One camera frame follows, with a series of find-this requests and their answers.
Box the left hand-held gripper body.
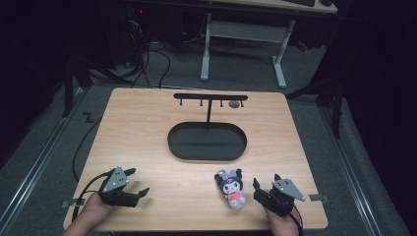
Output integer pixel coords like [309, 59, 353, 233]
[97, 165, 140, 208]

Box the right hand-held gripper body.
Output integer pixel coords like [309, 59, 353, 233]
[254, 178, 307, 217]

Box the black and pink plush toy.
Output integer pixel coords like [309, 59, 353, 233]
[213, 168, 247, 210]

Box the black hook rack with tray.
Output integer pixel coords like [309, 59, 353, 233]
[166, 92, 249, 162]

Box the person's right hand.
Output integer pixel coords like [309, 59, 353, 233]
[266, 208, 302, 236]

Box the person's left hand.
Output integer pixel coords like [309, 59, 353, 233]
[81, 193, 115, 224]

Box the black metal stand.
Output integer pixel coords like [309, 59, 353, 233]
[60, 53, 94, 119]
[285, 73, 347, 140]

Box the black computer tower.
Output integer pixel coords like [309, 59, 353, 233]
[106, 4, 150, 68]

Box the white-legged desk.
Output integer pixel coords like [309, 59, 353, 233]
[199, 0, 339, 90]

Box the black keyboard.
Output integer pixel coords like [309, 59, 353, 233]
[282, 0, 317, 8]

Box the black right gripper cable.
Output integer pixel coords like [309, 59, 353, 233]
[289, 204, 305, 236]

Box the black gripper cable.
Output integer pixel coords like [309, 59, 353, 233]
[289, 204, 305, 236]
[71, 170, 114, 223]

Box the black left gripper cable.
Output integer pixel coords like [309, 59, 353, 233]
[71, 170, 114, 223]

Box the grey metal table bracket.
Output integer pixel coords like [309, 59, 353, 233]
[60, 198, 87, 209]
[308, 193, 329, 203]

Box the black floor cable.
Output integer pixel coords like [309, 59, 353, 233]
[72, 111, 103, 183]

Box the aluminium floor rail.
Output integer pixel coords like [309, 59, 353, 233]
[318, 103, 384, 236]
[0, 88, 87, 228]

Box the bundle of black cables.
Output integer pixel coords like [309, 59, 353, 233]
[129, 19, 173, 90]

